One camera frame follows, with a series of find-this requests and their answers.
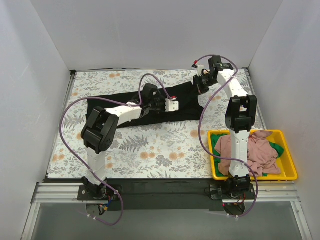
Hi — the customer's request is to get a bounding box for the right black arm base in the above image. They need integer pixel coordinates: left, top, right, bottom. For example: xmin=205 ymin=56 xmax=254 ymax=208
xmin=204 ymin=176 xmax=256 ymax=200

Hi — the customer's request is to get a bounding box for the floral table mat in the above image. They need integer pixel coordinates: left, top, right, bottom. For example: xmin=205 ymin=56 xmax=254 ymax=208
xmin=47 ymin=70 xmax=229 ymax=179

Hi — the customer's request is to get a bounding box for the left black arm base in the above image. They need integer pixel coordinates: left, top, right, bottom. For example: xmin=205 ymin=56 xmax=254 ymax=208
xmin=77 ymin=177 xmax=122 ymax=201

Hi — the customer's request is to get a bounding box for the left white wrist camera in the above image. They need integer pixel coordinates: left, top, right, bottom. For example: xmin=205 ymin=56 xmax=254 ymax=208
xmin=165 ymin=98 xmax=179 ymax=112

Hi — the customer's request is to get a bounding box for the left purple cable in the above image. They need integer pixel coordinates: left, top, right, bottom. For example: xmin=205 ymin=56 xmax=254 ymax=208
xmin=59 ymin=73 xmax=125 ymax=226

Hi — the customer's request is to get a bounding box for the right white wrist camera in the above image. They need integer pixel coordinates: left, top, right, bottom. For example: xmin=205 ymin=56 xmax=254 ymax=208
xmin=192 ymin=60 xmax=210 ymax=77

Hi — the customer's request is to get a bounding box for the yellow plastic bin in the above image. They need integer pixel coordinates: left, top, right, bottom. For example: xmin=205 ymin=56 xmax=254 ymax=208
xmin=207 ymin=129 xmax=298 ymax=181

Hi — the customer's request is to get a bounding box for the purple cable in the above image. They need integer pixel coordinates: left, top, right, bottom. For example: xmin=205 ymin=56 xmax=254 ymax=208
xmin=192 ymin=54 xmax=259 ymax=219
xmin=59 ymin=73 xmax=125 ymax=226

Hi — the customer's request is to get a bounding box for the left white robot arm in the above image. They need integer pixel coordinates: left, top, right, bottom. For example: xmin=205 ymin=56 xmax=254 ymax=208
xmin=81 ymin=83 xmax=171 ymax=200

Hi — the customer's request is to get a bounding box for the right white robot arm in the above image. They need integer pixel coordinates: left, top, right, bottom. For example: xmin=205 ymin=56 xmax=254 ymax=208
xmin=192 ymin=54 xmax=258 ymax=179

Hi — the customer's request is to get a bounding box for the black t shirt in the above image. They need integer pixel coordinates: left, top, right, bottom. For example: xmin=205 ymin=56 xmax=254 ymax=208
xmin=86 ymin=82 xmax=204 ymax=128

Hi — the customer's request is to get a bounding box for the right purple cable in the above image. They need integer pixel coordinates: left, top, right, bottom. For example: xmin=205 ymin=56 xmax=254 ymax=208
xmin=192 ymin=54 xmax=259 ymax=219

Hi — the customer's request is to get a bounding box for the green t shirt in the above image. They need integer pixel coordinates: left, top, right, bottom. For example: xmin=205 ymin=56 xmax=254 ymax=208
xmin=210 ymin=134 xmax=286 ymax=177

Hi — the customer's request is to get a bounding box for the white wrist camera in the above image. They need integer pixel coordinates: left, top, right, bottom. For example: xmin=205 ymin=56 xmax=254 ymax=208
xmin=165 ymin=98 xmax=179 ymax=112
xmin=192 ymin=60 xmax=210 ymax=77

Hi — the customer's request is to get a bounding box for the pink t shirt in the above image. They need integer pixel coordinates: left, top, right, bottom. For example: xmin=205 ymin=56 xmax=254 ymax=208
xmin=213 ymin=130 xmax=282 ymax=177

